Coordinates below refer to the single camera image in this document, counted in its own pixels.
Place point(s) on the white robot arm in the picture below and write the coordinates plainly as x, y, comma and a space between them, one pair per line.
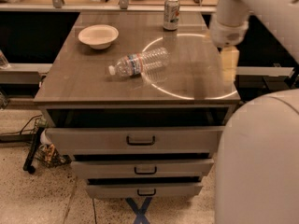
257, 167

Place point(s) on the grey drawer cabinet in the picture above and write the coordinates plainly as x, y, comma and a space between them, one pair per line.
79, 91

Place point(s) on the white soda can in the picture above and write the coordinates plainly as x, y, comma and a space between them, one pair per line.
171, 14

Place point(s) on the blue tape cross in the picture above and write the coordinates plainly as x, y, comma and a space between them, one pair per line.
139, 211

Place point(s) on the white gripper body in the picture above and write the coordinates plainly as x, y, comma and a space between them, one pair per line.
228, 34

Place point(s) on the white ceramic bowl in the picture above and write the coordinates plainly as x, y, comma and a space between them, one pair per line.
98, 36

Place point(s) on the grey drawer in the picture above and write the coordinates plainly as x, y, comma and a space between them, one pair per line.
144, 190
91, 141
141, 169

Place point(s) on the wire basket with items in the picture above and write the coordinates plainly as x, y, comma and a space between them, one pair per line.
46, 152

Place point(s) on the middle grey drawer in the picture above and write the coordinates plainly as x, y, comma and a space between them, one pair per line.
141, 169

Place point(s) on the clear plastic water bottle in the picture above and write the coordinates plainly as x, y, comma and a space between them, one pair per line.
140, 63

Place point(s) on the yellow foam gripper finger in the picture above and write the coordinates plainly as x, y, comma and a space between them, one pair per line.
229, 62

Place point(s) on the bottom grey drawer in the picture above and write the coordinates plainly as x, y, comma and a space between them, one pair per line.
144, 190

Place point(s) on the top grey drawer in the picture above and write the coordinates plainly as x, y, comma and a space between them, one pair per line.
91, 141

